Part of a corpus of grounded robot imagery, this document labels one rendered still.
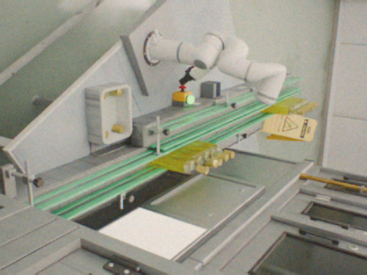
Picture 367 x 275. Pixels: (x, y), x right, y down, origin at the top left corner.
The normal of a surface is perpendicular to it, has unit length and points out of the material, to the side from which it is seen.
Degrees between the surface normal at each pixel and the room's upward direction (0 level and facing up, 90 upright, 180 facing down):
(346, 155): 90
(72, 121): 0
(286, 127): 76
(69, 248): 0
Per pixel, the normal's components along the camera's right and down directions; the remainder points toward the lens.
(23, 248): 0.01, -0.96
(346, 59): -0.55, 0.24
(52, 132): 0.83, 0.17
